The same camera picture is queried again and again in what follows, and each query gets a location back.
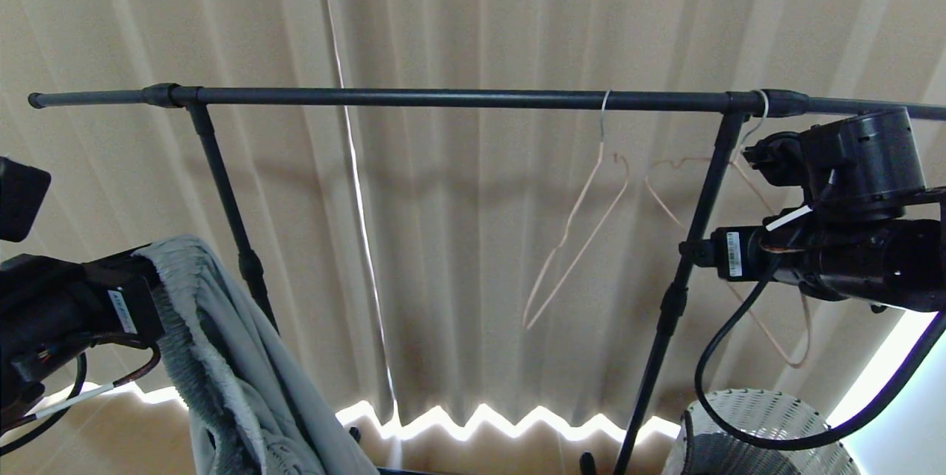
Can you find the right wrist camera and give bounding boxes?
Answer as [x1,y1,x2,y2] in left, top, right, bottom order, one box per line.
[743,130,808,189]

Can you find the white laundry basket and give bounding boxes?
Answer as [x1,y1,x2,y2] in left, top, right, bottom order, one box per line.
[661,389,862,475]

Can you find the beige curtain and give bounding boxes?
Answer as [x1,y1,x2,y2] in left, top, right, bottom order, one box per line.
[0,0,946,446]

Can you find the pale grey shorts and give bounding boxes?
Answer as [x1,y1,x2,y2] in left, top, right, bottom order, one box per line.
[133,236,381,475]

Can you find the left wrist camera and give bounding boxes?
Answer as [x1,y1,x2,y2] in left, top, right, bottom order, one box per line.
[0,157,52,243]

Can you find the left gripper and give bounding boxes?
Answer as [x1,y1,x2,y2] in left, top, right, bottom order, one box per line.
[0,253,165,371]

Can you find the pink clothes hanger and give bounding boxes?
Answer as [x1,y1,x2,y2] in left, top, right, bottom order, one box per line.
[645,89,814,369]
[523,89,631,330]

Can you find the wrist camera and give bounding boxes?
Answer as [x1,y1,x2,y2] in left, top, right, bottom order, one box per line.
[743,130,808,189]
[0,157,52,243]

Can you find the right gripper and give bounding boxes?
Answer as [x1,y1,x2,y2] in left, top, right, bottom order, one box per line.
[709,224,821,287]

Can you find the black clothes rack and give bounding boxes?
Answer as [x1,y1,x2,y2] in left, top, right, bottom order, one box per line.
[28,82,946,475]

